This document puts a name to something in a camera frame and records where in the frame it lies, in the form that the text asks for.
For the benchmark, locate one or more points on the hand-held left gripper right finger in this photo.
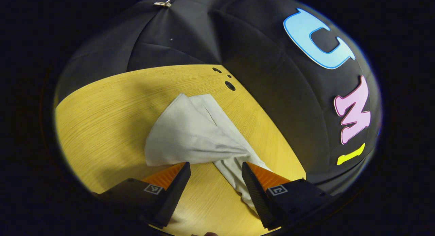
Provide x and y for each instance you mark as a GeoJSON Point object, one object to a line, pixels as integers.
{"type": "Point", "coordinates": [253, 192]}

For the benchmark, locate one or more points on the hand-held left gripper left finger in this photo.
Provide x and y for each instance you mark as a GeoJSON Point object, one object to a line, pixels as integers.
{"type": "Point", "coordinates": [176, 192]}

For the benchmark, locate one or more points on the white jeans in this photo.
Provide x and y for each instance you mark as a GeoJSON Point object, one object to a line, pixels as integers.
{"type": "Point", "coordinates": [190, 134]}

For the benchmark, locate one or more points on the black backdrop cloth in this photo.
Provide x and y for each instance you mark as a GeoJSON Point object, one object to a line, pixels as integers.
{"type": "Point", "coordinates": [265, 93]}

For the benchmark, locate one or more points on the small silver clip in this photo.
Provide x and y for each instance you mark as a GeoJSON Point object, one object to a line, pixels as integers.
{"type": "Point", "coordinates": [163, 3]}

